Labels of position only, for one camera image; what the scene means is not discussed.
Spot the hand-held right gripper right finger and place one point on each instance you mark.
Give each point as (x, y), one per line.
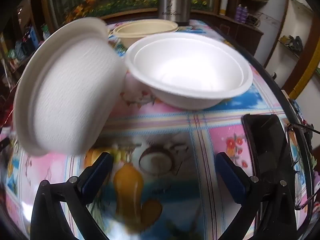
(230, 177)

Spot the stainless steel thermos jug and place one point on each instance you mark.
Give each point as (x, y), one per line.
(175, 2)

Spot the green spray bottle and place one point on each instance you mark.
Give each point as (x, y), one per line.
(45, 32)

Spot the white paper bowl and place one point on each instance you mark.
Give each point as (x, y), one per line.
(70, 92)
(190, 67)

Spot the low wooden cabinet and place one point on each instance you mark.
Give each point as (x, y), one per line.
(237, 33)

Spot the black smartphone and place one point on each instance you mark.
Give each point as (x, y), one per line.
(270, 142)

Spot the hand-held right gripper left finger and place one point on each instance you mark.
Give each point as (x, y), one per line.
(100, 173)

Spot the blue water jug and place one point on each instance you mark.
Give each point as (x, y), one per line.
(32, 36)

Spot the fruit print tablecloth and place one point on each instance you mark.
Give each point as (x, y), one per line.
(175, 125)

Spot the beige plastic bowl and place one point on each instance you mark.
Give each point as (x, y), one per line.
(140, 33)

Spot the purple bottle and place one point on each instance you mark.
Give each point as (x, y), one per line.
(245, 15)
(239, 13)

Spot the thin frame eyeglasses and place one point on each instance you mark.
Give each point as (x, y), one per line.
(289, 132)

